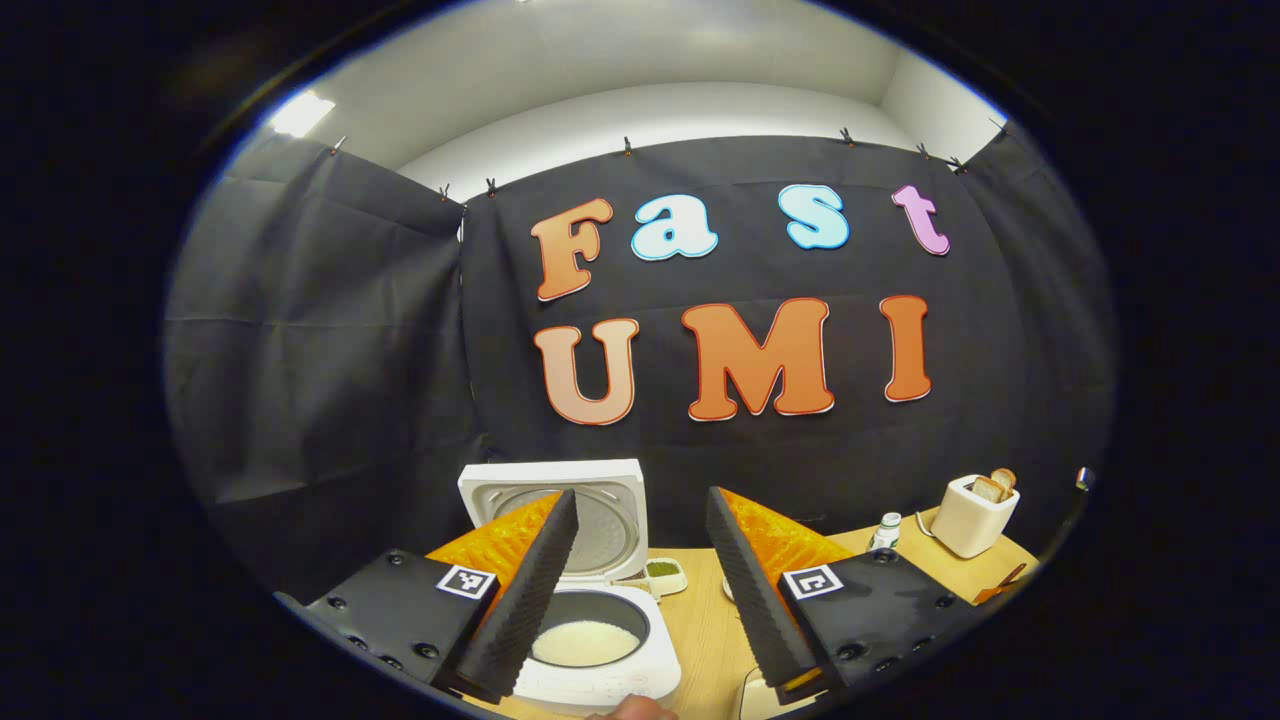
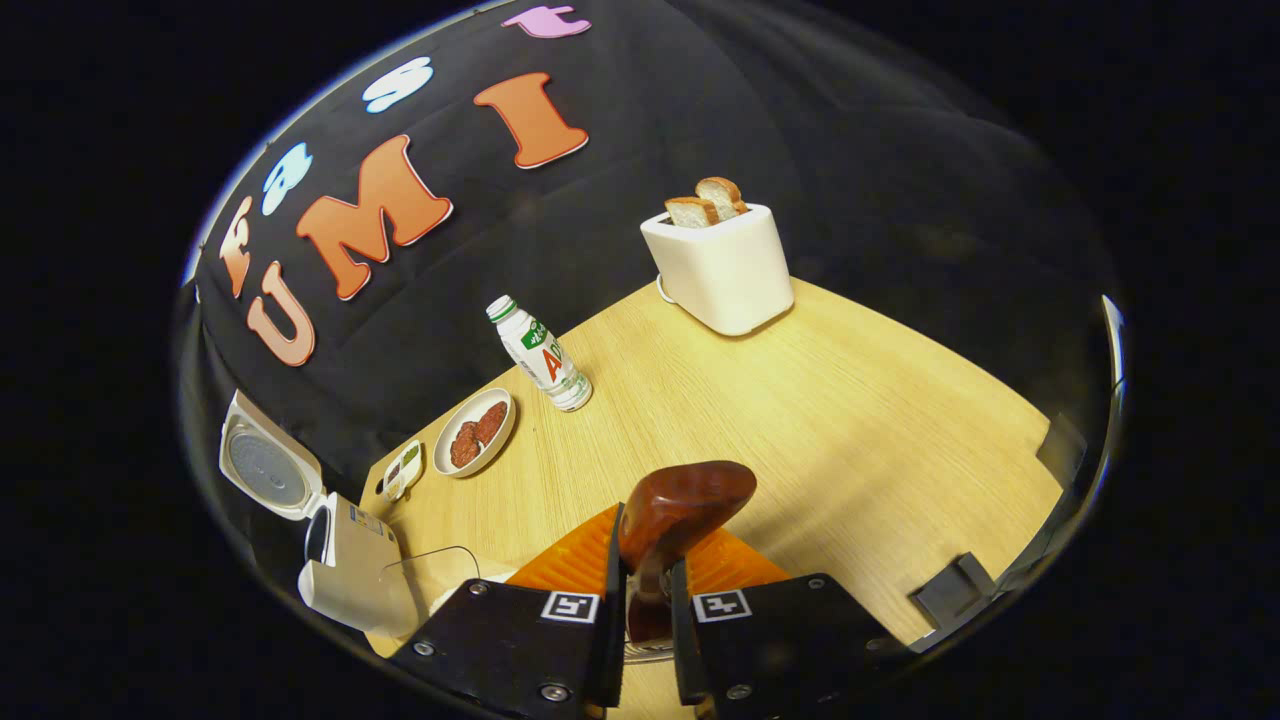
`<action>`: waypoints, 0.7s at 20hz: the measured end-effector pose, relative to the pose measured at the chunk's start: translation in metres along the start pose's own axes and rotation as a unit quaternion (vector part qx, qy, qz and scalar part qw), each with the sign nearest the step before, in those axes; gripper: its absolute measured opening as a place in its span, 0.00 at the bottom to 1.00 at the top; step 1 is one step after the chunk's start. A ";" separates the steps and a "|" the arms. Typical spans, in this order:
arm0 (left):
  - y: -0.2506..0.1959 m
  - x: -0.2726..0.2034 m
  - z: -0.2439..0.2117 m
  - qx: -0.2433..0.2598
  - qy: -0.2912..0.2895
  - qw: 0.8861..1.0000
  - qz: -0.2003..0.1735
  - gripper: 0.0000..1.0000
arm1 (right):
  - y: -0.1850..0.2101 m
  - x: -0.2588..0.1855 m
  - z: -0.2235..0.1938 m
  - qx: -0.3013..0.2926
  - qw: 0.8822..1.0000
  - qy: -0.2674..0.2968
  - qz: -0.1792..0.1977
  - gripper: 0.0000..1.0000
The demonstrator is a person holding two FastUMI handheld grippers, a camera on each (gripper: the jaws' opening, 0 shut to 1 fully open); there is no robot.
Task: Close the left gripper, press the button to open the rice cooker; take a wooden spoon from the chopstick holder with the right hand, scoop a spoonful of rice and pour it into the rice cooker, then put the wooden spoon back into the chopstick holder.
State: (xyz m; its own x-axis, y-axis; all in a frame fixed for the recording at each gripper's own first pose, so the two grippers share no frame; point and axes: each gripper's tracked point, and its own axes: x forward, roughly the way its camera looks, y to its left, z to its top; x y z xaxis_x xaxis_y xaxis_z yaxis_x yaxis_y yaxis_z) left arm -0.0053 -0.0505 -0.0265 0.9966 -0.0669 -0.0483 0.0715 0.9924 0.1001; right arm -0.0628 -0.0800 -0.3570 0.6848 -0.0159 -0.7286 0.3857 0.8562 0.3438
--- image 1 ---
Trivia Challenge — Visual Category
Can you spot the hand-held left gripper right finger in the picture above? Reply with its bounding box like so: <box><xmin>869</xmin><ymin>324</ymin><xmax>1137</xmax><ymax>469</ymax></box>
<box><xmin>705</xmin><ymin>486</ymin><xmax>991</xmax><ymax>705</ymax></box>

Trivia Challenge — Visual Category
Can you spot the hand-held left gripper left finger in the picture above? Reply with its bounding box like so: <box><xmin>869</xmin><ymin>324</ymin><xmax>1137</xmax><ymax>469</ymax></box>
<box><xmin>303</xmin><ymin>488</ymin><xmax>581</xmax><ymax>705</ymax></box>

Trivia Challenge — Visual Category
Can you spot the white rice mass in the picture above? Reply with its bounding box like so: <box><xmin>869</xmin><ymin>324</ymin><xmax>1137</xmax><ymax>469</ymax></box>
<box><xmin>531</xmin><ymin>619</ymin><xmax>642</xmax><ymax>669</ymax></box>

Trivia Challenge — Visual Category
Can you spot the white rice cooker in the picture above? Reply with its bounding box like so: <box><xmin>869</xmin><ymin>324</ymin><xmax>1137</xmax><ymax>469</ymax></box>
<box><xmin>457</xmin><ymin>459</ymin><xmax>684</xmax><ymax>714</ymax></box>

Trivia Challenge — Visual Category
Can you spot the white divided seasoning dish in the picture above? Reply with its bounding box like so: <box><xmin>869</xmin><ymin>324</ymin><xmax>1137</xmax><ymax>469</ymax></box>
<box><xmin>640</xmin><ymin>557</ymin><xmax>690</xmax><ymax>602</ymax></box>

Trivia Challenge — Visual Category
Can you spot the white toaster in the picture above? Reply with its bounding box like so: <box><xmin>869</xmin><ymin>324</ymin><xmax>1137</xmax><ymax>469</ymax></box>
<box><xmin>929</xmin><ymin>474</ymin><xmax>1022</xmax><ymax>560</ymax></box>

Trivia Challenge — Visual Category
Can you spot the black backdrop cloth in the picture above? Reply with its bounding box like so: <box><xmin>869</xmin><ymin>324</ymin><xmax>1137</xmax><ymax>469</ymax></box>
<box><xmin>163</xmin><ymin>120</ymin><xmax>1116</xmax><ymax>606</ymax></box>

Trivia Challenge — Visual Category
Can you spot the ceiling light panel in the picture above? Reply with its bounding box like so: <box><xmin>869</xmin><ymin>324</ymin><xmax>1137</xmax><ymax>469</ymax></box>
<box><xmin>269</xmin><ymin>91</ymin><xmax>337</xmax><ymax>139</ymax></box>

